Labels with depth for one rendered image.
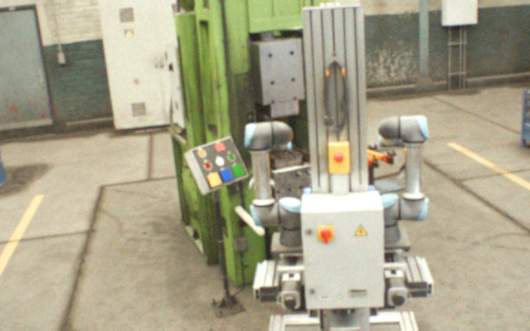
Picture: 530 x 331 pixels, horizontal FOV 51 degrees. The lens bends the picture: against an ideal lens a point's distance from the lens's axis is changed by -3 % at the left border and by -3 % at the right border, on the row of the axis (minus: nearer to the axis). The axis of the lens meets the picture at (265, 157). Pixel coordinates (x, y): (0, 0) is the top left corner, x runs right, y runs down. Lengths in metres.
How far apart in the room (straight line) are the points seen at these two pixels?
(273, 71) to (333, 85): 1.38
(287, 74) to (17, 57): 6.71
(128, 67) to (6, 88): 2.16
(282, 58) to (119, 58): 5.49
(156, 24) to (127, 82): 1.00
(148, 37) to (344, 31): 6.72
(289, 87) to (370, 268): 1.70
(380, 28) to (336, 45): 7.92
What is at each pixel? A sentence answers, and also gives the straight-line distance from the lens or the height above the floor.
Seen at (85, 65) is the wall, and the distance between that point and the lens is 9.73.
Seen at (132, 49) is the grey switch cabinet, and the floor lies 1.33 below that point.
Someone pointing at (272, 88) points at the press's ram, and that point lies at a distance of 3.78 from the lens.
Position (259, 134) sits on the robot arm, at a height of 1.42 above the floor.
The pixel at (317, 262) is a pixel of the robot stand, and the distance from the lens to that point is 2.47.
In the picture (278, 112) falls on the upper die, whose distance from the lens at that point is 3.83.
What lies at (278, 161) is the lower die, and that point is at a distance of 3.91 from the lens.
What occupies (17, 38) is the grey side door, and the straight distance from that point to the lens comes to 9.90.
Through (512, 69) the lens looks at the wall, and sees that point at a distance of 11.64.
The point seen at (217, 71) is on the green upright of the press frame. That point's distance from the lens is 3.79.
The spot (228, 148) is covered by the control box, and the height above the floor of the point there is 1.14.
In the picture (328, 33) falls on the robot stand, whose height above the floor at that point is 1.93.
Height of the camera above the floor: 2.15
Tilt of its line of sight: 17 degrees down
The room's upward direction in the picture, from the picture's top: 4 degrees counter-clockwise
